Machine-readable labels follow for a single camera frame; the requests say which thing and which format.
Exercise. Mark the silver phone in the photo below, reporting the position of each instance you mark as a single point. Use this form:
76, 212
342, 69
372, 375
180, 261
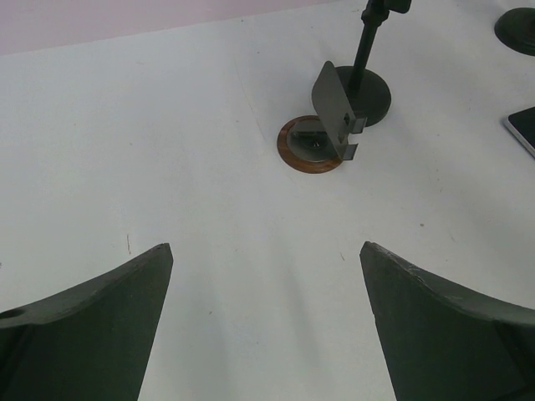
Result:
521, 125

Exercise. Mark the black stand of purple phone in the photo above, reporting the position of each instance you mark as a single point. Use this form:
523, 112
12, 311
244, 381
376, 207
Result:
515, 29

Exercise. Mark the grey stand with wooden base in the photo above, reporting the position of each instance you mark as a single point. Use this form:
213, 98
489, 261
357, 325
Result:
316, 144

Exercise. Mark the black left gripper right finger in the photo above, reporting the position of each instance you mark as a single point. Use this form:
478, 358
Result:
444, 341

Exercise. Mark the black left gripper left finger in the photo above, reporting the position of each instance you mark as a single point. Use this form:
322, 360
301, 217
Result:
89, 342

